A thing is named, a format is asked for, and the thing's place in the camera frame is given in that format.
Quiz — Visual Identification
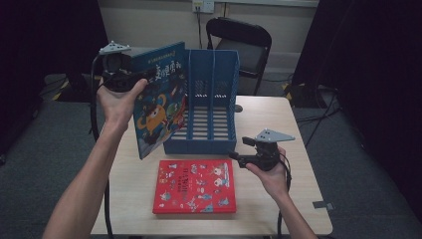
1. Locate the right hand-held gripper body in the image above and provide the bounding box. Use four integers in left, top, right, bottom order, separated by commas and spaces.
247, 128, 297, 172

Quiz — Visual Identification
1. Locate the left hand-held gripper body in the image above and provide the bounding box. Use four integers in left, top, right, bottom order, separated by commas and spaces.
99, 40, 140, 94

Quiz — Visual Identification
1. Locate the blue cartoon picture book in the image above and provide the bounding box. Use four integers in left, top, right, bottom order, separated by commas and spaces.
130, 41, 189, 161

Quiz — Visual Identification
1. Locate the red picture book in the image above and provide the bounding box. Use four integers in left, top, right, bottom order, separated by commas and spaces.
151, 158, 238, 216

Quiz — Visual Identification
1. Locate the blue plastic file rack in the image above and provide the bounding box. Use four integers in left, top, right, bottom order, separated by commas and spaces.
163, 49, 241, 155

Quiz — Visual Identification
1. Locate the person's right hand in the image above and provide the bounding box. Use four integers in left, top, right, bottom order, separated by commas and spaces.
245, 147, 291, 201

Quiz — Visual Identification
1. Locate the person's left hand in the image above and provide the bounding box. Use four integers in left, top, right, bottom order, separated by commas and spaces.
97, 79, 148, 132

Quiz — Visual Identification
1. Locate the black stand base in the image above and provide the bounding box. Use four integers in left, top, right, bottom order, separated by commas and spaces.
53, 73, 101, 104
282, 83, 327, 109

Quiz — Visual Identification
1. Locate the grey tape strip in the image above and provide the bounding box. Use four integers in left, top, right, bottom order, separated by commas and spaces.
312, 200, 335, 211

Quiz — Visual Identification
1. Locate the black curtain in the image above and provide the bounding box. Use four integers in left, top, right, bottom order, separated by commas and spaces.
0, 0, 115, 157
292, 0, 422, 213

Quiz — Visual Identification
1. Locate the black folding chair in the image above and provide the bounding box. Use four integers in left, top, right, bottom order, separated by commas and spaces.
205, 17, 273, 97

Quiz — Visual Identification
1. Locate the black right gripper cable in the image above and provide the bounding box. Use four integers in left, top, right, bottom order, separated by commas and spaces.
277, 153, 294, 239

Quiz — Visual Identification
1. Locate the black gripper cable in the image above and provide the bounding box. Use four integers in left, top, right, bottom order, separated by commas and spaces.
89, 53, 115, 239
277, 153, 294, 239

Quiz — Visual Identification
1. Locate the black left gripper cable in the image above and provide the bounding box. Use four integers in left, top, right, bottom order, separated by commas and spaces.
89, 53, 115, 239

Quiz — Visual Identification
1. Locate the black floor cable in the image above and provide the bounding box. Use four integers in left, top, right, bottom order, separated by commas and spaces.
295, 89, 342, 148

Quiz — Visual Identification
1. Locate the black wall socket cable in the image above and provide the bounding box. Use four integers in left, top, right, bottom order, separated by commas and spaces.
196, 6, 204, 50

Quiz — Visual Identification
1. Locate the white wall socket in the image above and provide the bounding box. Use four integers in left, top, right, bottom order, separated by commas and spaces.
192, 0, 215, 14

